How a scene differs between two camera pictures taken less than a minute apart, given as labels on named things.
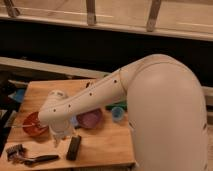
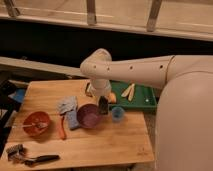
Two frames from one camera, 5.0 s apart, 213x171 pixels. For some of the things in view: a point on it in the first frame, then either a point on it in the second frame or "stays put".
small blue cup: x=117 y=113 stays put
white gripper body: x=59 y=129 → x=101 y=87
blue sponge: x=73 y=120 stays put
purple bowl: x=90 y=119 stays put
